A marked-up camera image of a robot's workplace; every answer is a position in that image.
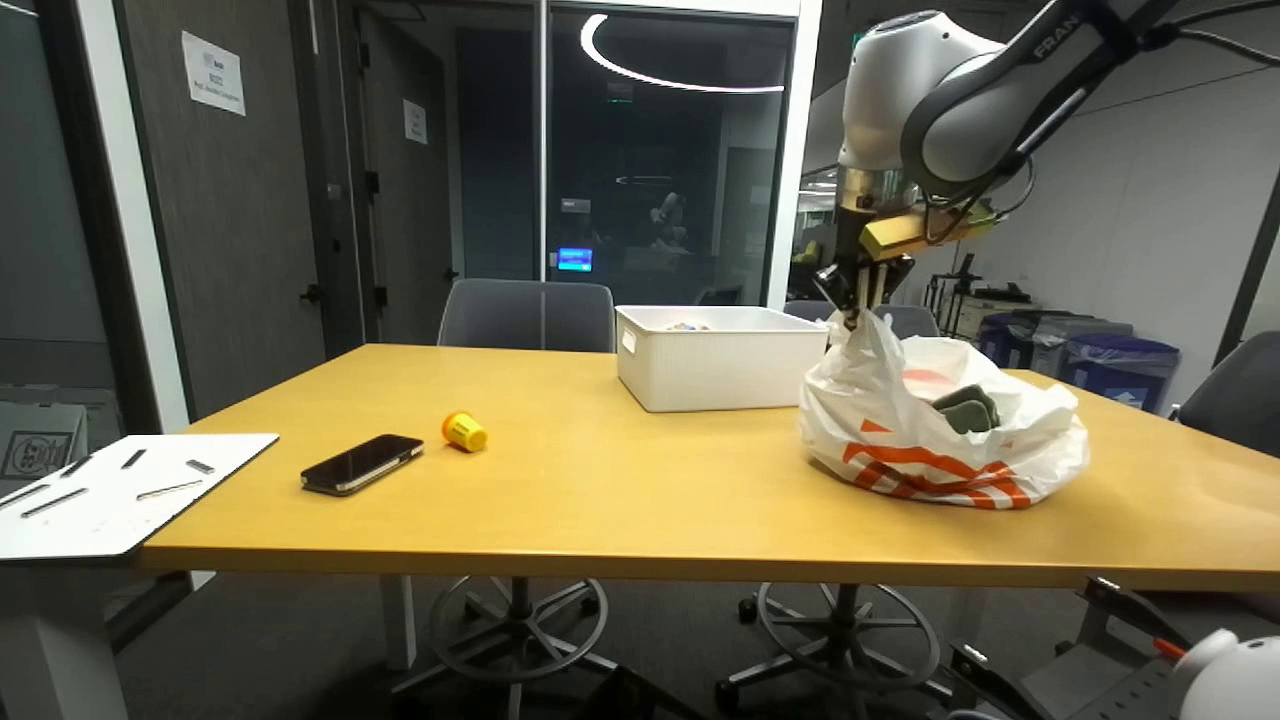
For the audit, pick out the white board sheet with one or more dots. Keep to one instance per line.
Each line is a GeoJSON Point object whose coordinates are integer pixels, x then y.
{"type": "Point", "coordinates": [122, 514]}

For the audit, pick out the small yellow cup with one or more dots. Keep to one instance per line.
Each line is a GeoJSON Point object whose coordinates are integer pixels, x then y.
{"type": "Point", "coordinates": [465, 429]}

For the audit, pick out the dark grey office chair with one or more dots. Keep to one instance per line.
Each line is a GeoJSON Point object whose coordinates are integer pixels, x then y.
{"type": "Point", "coordinates": [914, 321]}

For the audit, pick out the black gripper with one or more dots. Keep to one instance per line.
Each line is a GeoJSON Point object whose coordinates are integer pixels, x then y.
{"type": "Point", "coordinates": [872, 264]}

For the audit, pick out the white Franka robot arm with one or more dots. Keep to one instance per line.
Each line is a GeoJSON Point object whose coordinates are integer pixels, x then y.
{"type": "Point", "coordinates": [932, 92]}

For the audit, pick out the white rounded object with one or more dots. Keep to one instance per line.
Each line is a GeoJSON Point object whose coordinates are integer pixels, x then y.
{"type": "Point", "coordinates": [1226, 673]}

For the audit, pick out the blue lit screen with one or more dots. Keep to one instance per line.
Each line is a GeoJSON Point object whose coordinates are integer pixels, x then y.
{"type": "Point", "coordinates": [574, 260]}

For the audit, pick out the blue storage bin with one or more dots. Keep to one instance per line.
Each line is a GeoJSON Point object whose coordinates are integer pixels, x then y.
{"type": "Point", "coordinates": [1123, 366]}
{"type": "Point", "coordinates": [1023, 338]}

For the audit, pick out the dark marker pen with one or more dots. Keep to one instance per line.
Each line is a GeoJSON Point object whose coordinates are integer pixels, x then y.
{"type": "Point", "coordinates": [134, 459]}
{"type": "Point", "coordinates": [165, 491]}
{"type": "Point", "coordinates": [52, 500]}
{"type": "Point", "coordinates": [75, 466]}
{"type": "Point", "coordinates": [200, 466]}

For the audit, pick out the black equipment stand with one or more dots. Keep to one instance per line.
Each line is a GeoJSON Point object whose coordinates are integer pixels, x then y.
{"type": "Point", "coordinates": [954, 293]}

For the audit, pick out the white plastic bag orange print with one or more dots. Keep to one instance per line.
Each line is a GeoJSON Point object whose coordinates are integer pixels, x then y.
{"type": "Point", "coordinates": [943, 461]}

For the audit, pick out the black smartphone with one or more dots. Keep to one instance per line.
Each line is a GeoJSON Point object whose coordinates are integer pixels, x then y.
{"type": "Point", "coordinates": [361, 461]}

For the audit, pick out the small white paper sign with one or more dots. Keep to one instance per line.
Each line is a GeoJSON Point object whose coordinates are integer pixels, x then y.
{"type": "Point", "coordinates": [418, 120]}

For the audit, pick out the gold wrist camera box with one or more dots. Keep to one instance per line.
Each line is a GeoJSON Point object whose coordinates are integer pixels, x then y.
{"type": "Point", "coordinates": [897, 234]}

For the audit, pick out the large white paper sign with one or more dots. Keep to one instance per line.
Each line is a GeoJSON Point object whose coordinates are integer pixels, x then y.
{"type": "Point", "coordinates": [214, 74]}

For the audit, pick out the white plastic bin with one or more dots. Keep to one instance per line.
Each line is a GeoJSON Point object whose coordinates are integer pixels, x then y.
{"type": "Point", "coordinates": [706, 361]}

